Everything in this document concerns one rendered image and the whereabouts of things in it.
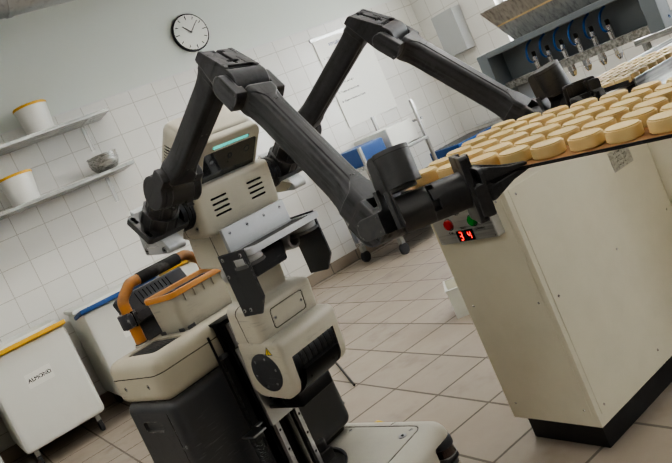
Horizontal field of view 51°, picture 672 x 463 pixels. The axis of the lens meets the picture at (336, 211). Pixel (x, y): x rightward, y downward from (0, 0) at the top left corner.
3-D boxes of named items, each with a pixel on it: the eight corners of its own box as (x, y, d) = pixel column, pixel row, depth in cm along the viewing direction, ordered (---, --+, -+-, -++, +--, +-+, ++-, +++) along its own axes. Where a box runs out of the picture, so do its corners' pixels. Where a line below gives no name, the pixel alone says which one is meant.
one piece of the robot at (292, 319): (213, 421, 186) (128, 203, 173) (304, 350, 213) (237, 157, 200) (281, 433, 168) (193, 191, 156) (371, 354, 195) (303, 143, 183)
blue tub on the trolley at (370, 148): (361, 163, 622) (354, 146, 621) (389, 153, 590) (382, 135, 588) (337, 175, 605) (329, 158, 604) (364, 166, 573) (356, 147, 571)
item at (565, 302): (634, 333, 265) (544, 113, 256) (725, 333, 236) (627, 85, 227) (522, 440, 227) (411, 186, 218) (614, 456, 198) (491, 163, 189)
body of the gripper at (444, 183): (470, 154, 101) (422, 173, 101) (494, 219, 103) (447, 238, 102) (458, 151, 108) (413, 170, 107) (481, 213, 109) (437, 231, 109)
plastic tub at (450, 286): (456, 319, 368) (444, 292, 366) (453, 307, 389) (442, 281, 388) (511, 297, 364) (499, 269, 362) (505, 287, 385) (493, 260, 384)
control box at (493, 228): (448, 241, 216) (430, 199, 214) (506, 231, 196) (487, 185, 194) (440, 246, 214) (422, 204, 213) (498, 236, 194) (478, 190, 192)
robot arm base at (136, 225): (165, 204, 170) (125, 222, 161) (171, 178, 165) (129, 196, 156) (189, 225, 167) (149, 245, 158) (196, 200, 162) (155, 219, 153)
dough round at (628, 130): (651, 129, 97) (647, 115, 97) (634, 141, 94) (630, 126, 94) (617, 136, 101) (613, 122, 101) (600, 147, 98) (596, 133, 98)
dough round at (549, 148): (573, 149, 103) (569, 136, 103) (543, 161, 103) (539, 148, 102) (556, 148, 108) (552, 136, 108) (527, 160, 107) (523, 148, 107)
